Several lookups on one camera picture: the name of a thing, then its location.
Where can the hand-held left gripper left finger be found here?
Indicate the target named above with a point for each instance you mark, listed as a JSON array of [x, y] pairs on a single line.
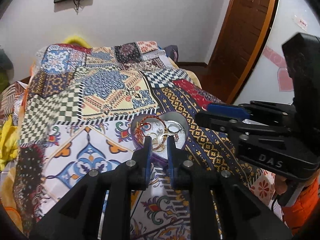
[[148, 155]]

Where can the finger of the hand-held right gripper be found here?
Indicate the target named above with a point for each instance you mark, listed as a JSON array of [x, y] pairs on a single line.
[[225, 110], [217, 121]]

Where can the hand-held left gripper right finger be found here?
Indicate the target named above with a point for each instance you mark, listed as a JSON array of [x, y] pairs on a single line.
[[169, 160]]

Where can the gold hoop earrings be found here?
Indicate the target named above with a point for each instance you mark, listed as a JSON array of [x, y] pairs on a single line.
[[157, 140]]

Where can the heart-shaped jewelry box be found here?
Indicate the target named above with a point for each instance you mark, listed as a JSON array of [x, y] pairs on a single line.
[[181, 143]]

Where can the silver rings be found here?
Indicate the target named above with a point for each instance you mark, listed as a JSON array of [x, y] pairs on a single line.
[[178, 130]]

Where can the person's right forearm orange sleeve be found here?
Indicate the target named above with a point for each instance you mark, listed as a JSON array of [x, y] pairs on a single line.
[[302, 202]]

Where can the brown wooden door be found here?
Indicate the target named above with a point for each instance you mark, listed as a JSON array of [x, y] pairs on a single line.
[[240, 42]]

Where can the dark blue bag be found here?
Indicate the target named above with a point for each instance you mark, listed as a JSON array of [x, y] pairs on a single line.
[[172, 55]]

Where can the patchwork patterned blanket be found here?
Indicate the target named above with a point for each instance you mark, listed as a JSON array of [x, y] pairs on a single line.
[[100, 85]]

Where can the wooden wardrobe with white door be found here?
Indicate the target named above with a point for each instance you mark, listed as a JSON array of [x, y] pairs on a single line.
[[287, 12]]

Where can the white paper label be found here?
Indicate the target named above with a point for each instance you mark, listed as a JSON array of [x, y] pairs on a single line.
[[301, 22]]

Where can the yellow fluffy pillow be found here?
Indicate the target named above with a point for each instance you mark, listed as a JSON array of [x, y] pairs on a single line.
[[75, 40]]

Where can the yellow printed blanket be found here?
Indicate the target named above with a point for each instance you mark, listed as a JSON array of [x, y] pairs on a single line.
[[7, 142]]

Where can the striped brown bedding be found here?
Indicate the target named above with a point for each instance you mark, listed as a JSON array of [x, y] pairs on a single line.
[[12, 97]]

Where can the pile of clothes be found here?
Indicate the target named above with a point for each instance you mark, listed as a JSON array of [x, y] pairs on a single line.
[[5, 60]]

